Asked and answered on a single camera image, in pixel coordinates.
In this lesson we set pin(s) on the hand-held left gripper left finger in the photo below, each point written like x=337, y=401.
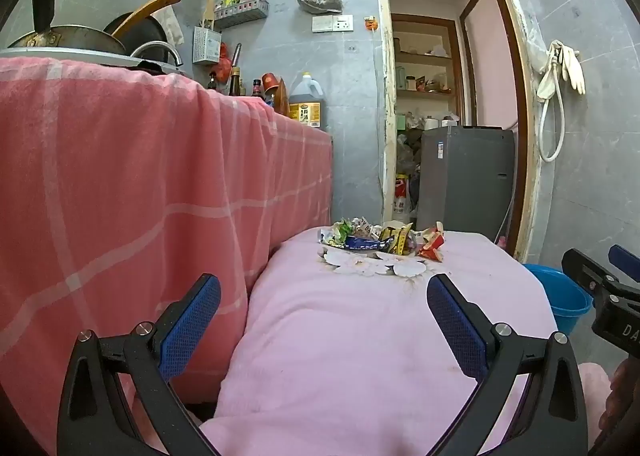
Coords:
x=192, y=326

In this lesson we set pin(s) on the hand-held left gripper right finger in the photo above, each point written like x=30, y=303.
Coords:
x=455, y=326

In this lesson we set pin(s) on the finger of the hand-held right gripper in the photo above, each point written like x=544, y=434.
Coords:
x=627, y=263
x=582, y=266

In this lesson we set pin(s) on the blue plastic bucket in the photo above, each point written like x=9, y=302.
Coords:
x=565, y=306

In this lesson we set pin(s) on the red white wrapper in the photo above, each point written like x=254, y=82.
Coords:
x=432, y=246

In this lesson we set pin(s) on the yellow brown packet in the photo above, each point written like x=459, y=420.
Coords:
x=395, y=238

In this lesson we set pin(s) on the silver wrapper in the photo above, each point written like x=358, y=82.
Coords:
x=361, y=227

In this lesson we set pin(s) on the green white wrapper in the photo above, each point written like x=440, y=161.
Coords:
x=335, y=233

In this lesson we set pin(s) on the person's right hand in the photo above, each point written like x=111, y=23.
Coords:
x=622, y=401

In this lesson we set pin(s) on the pink fleece clothing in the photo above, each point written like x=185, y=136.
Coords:
x=595, y=396

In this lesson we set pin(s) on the pink floral blanket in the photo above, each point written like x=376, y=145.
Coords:
x=350, y=361

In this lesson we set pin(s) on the white sack red print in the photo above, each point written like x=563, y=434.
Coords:
x=401, y=203

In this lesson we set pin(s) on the grey refrigerator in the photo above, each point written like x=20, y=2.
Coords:
x=465, y=180

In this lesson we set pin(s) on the pink checked cloth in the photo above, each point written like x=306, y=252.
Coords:
x=125, y=186

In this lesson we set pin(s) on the white rubber gloves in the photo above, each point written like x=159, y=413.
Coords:
x=570, y=65

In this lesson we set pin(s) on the orange liquid bottle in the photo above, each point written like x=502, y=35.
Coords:
x=281, y=98

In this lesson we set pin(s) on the dark glass bottle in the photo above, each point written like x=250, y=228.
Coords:
x=257, y=89
x=235, y=80

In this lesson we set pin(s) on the large oil jug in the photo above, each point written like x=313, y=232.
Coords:
x=306, y=103

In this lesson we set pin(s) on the red cup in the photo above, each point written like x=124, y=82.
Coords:
x=271, y=81

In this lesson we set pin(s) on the red plastic bag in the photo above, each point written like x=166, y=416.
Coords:
x=224, y=60

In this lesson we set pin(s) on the chrome faucet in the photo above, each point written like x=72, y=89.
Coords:
x=167, y=49

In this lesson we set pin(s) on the white utensil holder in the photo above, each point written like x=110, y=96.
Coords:
x=206, y=46

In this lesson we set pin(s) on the white rag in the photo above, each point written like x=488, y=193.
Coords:
x=172, y=23

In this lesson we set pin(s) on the wooden spatula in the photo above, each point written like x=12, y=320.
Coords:
x=209, y=10

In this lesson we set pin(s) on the wooden door frame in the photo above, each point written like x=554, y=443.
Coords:
x=520, y=85

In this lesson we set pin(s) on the wooden wall shelf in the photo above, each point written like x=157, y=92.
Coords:
x=425, y=55

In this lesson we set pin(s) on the grey wall rack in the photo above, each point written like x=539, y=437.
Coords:
x=242, y=13

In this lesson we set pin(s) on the white wall socket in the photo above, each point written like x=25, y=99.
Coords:
x=332, y=23

